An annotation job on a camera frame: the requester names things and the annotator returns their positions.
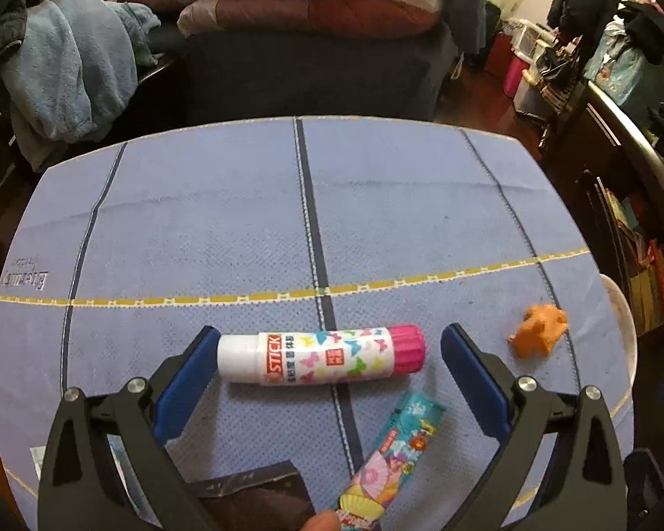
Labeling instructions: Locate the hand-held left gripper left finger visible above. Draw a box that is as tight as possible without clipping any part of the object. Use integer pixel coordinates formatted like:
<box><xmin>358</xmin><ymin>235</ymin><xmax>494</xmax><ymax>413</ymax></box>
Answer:
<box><xmin>36</xmin><ymin>325</ymin><xmax>222</xmax><ymax>531</ymax></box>

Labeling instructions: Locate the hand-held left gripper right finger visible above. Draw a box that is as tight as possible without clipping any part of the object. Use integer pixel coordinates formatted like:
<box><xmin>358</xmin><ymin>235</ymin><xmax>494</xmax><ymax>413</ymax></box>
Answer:
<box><xmin>440</xmin><ymin>323</ymin><xmax>627</xmax><ymax>531</ymax></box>

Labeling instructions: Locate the white waste basket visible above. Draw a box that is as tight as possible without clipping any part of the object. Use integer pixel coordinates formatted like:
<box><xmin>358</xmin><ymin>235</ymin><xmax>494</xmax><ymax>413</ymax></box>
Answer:
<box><xmin>598</xmin><ymin>273</ymin><xmax>638</xmax><ymax>393</ymax></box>

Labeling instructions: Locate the white pink glue stick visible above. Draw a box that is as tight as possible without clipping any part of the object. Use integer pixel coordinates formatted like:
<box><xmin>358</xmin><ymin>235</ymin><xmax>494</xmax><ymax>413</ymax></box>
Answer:
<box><xmin>216</xmin><ymin>323</ymin><xmax>426</xmax><ymax>387</ymax></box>

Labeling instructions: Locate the person's left hand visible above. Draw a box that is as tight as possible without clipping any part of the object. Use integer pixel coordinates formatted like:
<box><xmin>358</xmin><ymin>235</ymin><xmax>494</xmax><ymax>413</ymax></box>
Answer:
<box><xmin>300</xmin><ymin>510</ymin><xmax>341</xmax><ymax>531</ymax></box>

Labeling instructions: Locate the small orange toy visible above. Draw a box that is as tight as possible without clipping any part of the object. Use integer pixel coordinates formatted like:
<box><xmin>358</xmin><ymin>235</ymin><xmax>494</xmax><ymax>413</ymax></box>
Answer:
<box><xmin>506</xmin><ymin>303</ymin><xmax>570</xmax><ymax>359</ymax></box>

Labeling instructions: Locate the colourful printed candy packet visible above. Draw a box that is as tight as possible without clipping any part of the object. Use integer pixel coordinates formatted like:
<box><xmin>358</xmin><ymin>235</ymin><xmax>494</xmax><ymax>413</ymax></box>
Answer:
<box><xmin>329</xmin><ymin>390</ymin><xmax>448</xmax><ymax>531</ymax></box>

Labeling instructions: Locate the row of books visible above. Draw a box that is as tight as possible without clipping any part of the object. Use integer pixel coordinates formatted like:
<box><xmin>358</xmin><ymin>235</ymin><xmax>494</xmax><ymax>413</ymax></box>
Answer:
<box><xmin>603</xmin><ymin>188</ymin><xmax>664</xmax><ymax>338</ymax></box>

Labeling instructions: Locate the dark snack wrapper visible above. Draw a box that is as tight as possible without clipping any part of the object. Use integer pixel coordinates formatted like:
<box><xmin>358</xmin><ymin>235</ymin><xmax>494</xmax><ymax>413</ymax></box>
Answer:
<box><xmin>188</xmin><ymin>458</ymin><xmax>317</xmax><ymax>531</ymax></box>

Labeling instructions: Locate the blue tablecloth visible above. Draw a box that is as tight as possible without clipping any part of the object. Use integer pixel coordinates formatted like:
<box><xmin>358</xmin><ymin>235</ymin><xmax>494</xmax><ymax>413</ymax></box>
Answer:
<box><xmin>0</xmin><ymin>115</ymin><xmax>637</xmax><ymax>531</ymax></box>

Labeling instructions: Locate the wooden bookshelf with books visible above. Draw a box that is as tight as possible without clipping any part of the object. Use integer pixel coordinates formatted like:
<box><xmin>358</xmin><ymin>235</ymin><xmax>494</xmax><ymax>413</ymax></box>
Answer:
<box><xmin>537</xmin><ymin>80</ymin><xmax>664</xmax><ymax>531</ymax></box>

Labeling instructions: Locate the pink storage box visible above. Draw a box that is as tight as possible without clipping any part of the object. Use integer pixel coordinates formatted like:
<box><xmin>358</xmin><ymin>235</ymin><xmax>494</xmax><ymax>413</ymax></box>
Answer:
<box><xmin>502</xmin><ymin>55</ymin><xmax>533</xmax><ymax>96</ymax></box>

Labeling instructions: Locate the black yellow bag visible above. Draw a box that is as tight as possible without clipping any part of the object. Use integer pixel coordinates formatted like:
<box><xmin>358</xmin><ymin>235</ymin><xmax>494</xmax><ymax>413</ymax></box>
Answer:
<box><xmin>534</xmin><ymin>38</ymin><xmax>582</xmax><ymax>117</ymax></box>

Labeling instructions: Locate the red storage box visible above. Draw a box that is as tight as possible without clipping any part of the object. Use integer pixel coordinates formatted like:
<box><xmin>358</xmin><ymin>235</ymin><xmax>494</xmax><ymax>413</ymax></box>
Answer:
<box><xmin>486</xmin><ymin>32</ymin><xmax>513</xmax><ymax>79</ymax></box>

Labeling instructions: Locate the teal printed bag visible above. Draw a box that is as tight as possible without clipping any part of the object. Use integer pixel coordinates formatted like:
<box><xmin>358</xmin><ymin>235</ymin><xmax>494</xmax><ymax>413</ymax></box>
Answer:
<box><xmin>583</xmin><ymin>38</ymin><xmax>664</xmax><ymax>107</ymax></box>

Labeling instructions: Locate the light blue fleece robe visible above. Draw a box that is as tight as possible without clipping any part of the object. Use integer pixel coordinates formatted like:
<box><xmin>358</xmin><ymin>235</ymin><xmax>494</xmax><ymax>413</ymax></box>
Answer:
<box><xmin>0</xmin><ymin>0</ymin><xmax>161</xmax><ymax>172</ymax></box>

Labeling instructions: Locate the blue duvet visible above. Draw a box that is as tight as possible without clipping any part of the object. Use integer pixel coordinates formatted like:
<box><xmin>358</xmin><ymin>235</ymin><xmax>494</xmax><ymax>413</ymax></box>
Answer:
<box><xmin>437</xmin><ymin>0</ymin><xmax>488</xmax><ymax>62</ymax></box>

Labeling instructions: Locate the black jacket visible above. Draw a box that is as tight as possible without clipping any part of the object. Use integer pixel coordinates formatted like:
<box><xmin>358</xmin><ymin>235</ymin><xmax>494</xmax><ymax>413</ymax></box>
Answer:
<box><xmin>620</xmin><ymin>0</ymin><xmax>664</xmax><ymax>64</ymax></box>

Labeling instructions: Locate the dark quilted jacket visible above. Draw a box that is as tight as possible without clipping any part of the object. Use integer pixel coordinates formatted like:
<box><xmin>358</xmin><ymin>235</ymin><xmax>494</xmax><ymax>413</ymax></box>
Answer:
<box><xmin>0</xmin><ymin>0</ymin><xmax>34</xmax><ymax>123</ymax></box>

